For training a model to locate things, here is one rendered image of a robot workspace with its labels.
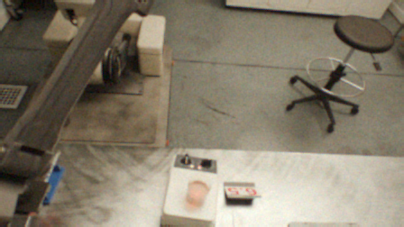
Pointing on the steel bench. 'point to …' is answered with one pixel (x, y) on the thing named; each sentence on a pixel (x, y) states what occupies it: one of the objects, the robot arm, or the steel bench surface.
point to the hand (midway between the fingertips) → (34, 210)
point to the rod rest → (54, 182)
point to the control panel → (196, 164)
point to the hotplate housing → (181, 217)
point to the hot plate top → (177, 196)
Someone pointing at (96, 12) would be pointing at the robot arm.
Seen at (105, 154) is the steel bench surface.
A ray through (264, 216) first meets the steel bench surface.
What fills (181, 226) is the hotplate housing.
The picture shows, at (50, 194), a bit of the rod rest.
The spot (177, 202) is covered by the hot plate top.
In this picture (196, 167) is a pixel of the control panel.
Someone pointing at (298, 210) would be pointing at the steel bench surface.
